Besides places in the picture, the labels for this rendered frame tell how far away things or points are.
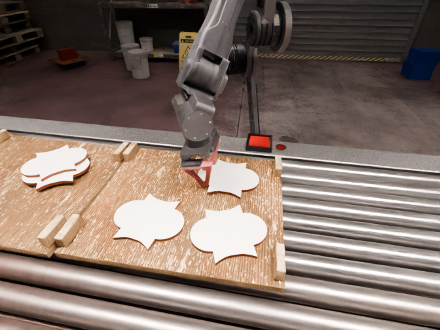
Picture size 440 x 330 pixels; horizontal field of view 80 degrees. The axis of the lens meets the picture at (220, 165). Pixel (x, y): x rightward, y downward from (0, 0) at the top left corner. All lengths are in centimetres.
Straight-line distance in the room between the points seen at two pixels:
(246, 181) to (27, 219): 47
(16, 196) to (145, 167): 28
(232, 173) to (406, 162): 50
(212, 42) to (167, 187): 33
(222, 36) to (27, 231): 52
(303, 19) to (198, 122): 487
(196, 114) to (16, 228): 42
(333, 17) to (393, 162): 461
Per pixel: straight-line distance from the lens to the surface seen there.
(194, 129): 46
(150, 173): 67
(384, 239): 64
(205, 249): 49
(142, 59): 427
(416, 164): 90
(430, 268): 64
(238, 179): 62
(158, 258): 50
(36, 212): 68
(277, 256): 47
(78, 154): 77
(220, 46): 52
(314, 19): 529
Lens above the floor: 134
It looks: 37 degrees down
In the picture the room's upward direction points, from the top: straight up
